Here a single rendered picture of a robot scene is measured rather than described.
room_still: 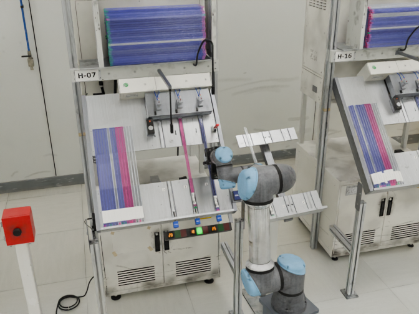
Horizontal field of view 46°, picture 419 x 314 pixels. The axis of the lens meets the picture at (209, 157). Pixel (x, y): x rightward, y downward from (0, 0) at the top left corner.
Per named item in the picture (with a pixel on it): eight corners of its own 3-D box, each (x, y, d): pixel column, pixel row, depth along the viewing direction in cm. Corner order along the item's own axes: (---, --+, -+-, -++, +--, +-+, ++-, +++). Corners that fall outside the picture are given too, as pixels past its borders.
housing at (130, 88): (207, 96, 276) (212, 85, 263) (119, 104, 265) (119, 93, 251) (205, 84, 278) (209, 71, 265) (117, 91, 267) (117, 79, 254)
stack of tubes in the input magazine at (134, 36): (206, 59, 262) (206, 7, 250) (109, 66, 250) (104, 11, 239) (201, 54, 273) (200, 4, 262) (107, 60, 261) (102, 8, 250)
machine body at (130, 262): (220, 285, 308) (220, 198, 282) (106, 305, 292) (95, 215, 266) (196, 230, 365) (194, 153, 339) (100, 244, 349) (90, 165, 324)
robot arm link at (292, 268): (309, 291, 204) (312, 264, 199) (280, 298, 200) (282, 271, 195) (295, 273, 215) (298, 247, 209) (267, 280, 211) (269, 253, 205)
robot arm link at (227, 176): (245, 185, 224) (241, 162, 225) (222, 189, 221) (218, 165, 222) (239, 186, 232) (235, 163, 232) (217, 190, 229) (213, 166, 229)
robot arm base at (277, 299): (313, 308, 209) (315, 290, 205) (284, 320, 203) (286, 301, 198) (292, 288, 221) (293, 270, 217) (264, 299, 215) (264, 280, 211)
